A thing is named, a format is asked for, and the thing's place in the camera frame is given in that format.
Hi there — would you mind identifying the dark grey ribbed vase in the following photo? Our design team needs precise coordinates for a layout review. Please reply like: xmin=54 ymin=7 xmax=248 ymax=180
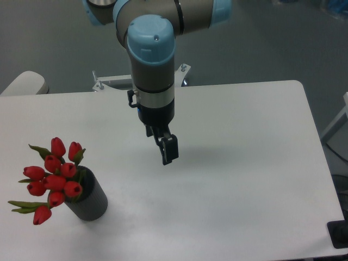
xmin=65 ymin=166 xmax=108 ymax=221

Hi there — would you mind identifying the blue plastic bag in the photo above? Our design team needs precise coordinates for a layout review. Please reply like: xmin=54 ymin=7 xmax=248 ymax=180
xmin=321 ymin=0 xmax=347 ymax=20

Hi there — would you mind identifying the white metal mounting frame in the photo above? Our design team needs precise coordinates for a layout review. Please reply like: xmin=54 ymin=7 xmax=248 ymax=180
xmin=92 ymin=63 xmax=191 ymax=92

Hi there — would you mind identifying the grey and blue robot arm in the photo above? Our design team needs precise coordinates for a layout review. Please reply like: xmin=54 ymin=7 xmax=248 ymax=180
xmin=83 ymin=1 xmax=232 ymax=165

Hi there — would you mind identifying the black device at table edge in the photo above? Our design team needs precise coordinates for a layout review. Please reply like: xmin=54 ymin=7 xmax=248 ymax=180
xmin=327 ymin=220 xmax=347 ymax=249

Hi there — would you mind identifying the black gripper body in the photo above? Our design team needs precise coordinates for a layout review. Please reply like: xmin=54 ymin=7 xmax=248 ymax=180
xmin=127 ymin=89 xmax=175 ymax=127

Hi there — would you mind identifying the white furniture at right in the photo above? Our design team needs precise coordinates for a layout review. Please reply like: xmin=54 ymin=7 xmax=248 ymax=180
xmin=320 ymin=92 xmax=347 ymax=145

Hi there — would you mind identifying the red tulip bouquet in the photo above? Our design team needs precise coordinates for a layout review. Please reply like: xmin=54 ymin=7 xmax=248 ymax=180
xmin=8 ymin=137 xmax=86 ymax=225

